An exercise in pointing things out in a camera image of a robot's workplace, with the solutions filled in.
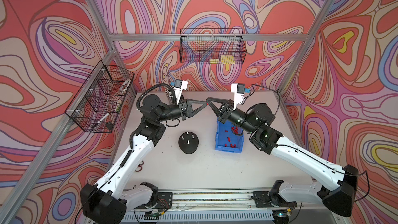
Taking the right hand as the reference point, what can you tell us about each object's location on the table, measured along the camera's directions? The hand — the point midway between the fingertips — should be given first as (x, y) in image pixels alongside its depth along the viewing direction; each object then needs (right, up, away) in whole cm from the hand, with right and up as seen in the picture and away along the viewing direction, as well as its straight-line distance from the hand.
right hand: (205, 104), depth 57 cm
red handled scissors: (-36, -34, +28) cm, 56 cm away
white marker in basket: (-49, -7, +16) cm, 52 cm away
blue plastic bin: (+16, -20, +37) cm, 45 cm away
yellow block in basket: (+14, +28, +34) cm, 46 cm away
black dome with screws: (-8, -20, +24) cm, 32 cm away
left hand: (0, -2, -1) cm, 2 cm away
